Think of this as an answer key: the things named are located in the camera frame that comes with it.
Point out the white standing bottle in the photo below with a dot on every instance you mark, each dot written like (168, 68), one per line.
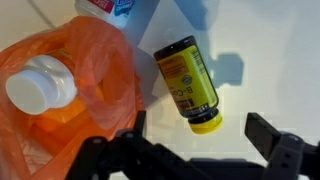
(43, 83)

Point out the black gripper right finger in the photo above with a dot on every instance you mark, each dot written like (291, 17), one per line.
(288, 156)

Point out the orange plastic bag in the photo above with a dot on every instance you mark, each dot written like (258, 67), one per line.
(42, 147)

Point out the yellow and brown vitamin bottle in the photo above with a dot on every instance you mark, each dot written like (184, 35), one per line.
(190, 85)

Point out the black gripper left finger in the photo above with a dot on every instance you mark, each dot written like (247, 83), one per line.
(131, 153)

